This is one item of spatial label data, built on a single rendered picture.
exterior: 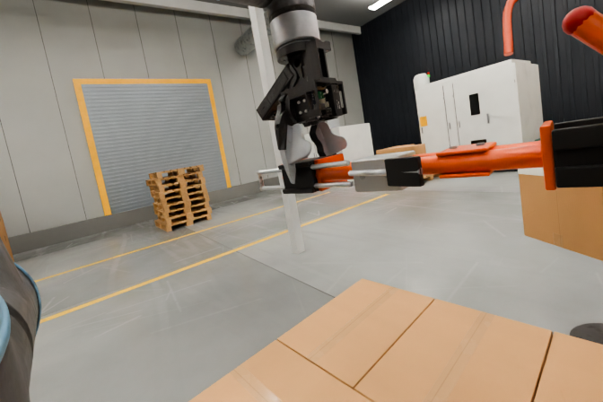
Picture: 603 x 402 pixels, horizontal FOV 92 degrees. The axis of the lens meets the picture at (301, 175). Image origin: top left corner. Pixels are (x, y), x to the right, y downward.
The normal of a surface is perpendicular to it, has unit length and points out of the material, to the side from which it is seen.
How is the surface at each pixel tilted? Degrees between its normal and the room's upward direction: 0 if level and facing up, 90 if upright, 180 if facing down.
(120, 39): 90
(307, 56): 90
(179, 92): 90
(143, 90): 90
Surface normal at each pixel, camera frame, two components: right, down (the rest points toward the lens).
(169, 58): 0.58, -0.02
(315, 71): -0.68, 0.19
